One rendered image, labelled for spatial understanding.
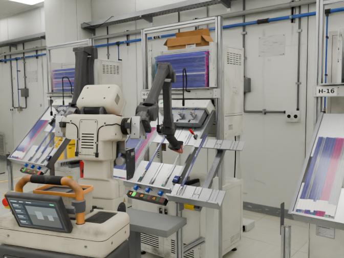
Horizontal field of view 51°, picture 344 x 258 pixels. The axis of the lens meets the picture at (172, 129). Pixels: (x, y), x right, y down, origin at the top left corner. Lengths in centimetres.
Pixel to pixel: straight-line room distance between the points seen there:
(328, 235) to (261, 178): 202
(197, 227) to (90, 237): 133
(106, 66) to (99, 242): 258
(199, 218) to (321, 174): 99
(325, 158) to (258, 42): 228
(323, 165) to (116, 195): 111
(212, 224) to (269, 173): 193
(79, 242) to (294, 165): 290
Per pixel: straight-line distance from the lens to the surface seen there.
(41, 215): 153
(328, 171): 207
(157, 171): 252
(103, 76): 378
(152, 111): 186
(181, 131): 267
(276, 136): 405
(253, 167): 421
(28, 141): 394
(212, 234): 234
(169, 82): 218
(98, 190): 188
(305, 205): 197
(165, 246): 295
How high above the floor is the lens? 131
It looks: 5 degrees down
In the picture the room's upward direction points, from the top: 1 degrees counter-clockwise
